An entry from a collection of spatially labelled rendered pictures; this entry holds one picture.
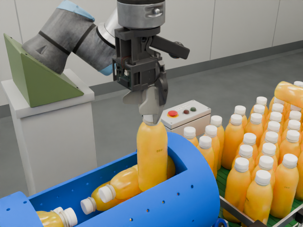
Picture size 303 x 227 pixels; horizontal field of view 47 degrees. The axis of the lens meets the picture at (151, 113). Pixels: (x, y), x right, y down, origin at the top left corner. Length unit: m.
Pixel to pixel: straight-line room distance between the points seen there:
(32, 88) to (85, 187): 0.54
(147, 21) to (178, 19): 3.56
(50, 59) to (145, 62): 0.81
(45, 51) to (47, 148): 0.40
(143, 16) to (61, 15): 0.85
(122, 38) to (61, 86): 0.78
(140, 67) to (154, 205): 0.30
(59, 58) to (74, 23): 0.15
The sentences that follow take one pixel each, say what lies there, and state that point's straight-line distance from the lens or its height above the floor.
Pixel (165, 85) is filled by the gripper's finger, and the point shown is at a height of 1.43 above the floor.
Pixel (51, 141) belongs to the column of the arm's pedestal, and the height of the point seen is 0.91.
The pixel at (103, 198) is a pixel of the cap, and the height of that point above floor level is 1.12.
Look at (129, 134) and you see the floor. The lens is 3.23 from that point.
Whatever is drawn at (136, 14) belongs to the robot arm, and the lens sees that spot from 0.63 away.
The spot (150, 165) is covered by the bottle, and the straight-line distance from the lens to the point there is 0.80.
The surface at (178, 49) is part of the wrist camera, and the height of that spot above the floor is 1.49.
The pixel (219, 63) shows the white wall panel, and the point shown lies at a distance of 4.77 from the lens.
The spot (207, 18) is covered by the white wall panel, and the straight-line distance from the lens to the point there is 4.45.
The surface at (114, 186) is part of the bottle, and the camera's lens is 0.88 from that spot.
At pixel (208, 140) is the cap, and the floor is 1.11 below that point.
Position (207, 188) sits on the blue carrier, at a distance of 0.85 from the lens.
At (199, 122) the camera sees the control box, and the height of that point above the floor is 1.06.
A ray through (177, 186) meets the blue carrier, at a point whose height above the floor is 1.19.
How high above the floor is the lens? 1.71
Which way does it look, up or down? 29 degrees down
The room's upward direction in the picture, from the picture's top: straight up
